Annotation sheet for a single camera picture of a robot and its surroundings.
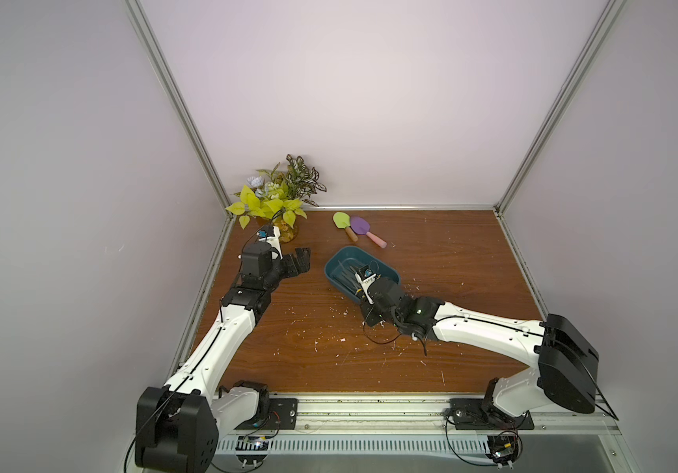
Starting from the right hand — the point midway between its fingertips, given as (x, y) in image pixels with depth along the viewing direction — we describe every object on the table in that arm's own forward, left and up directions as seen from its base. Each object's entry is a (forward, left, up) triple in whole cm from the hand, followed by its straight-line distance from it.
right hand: (361, 295), depth 81 cm
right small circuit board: (-33, -35, -15) cm, 50 cm away
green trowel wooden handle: (+41, +8, -14) cm, 44 cm away
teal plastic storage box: (+18, +7, -11) cm, 22 cm away
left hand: (+10, +18, +8) cm, 22 cm away
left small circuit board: (-34, +27, -15) cm, 46 cm away
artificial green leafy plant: (+34, +29, +8) cm, 45 cm away
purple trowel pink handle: (+37, 0, -13) cm, 39 cm away
